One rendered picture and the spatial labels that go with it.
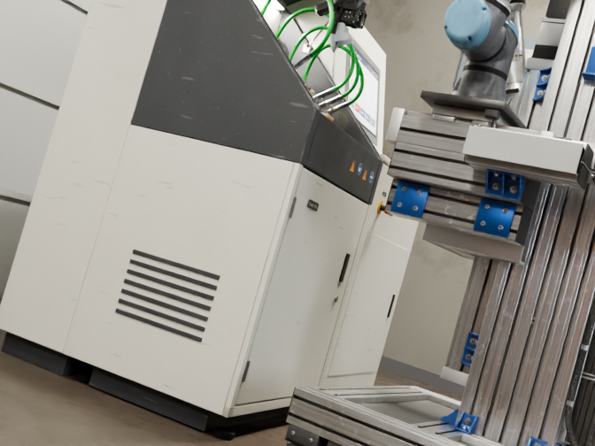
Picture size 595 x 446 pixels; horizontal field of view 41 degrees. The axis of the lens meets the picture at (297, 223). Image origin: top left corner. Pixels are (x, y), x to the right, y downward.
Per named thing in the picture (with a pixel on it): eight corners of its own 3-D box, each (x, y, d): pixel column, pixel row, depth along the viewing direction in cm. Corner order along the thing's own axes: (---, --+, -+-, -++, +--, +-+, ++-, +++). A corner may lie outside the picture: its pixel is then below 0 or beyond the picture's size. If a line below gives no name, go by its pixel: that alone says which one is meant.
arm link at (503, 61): (514, 82, 206) (528, 34, 207) (498, 65, 195) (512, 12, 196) (472, 78, 213) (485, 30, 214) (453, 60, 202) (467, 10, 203)
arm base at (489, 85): (510, 121, 207) (521, 85, 207) (495, 103, 194) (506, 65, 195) (457, 112, 215) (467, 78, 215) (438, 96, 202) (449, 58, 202)
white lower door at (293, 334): (236, 406, 215) (305, 167, 218) (229, 403, 216) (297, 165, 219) (318, 393, 274) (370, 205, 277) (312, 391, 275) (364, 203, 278)
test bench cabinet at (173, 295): (220, 443, 212) (299, 163, 215) (54, 376, 235) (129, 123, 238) (311, 420, 277) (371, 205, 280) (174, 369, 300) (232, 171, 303)
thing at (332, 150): (305, 166, 219) (320, 111, 220) (291, 163, 221) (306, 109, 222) (368, 203, 276) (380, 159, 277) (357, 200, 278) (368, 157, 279)
